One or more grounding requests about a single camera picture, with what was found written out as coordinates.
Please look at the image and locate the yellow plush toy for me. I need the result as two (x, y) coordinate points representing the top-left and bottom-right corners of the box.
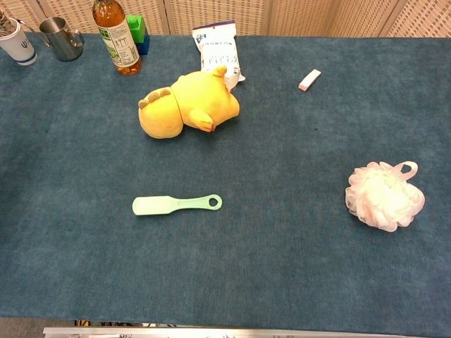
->
(137, 65), (241, 139)

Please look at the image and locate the green plastic brush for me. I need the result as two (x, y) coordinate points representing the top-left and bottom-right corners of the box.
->
(132, 194), (223, 216)

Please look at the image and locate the blue table cloth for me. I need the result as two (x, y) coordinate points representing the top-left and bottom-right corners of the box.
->
(0, 32), (451, 337)

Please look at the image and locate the white plastic refill pouch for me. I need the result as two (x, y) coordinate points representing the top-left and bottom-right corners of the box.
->
(192, 20), (246, 93)

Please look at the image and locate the white pink eraser block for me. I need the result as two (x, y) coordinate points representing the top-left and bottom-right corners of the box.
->
(298, 69), (322, 92)

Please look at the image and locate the blue building block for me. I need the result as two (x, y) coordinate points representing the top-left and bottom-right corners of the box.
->
(135, 35), (151, 56)

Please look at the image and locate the pink bath pouf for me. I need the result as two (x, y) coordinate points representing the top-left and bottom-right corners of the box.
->
(345, 161), (426, 232)

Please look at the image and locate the green building block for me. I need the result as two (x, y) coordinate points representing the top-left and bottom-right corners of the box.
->
(125, 14), (147, 44)

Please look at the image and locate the amber tea bottle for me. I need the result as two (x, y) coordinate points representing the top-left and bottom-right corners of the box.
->
(92, 0), (143, 76)

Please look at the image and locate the woven folding screen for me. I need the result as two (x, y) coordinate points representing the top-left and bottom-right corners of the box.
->
(0, 0), (451, 38)

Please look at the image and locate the steel pitcher cup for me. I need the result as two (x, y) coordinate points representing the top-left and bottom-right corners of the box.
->
(39, 17), (85, 62)

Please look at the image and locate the white paper cup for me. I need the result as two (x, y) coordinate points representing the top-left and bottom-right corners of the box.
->
(0, 17), (38, 67)

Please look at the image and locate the aluminium frame rail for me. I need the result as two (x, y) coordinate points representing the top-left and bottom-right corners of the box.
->
(42, 326), (451, 338)

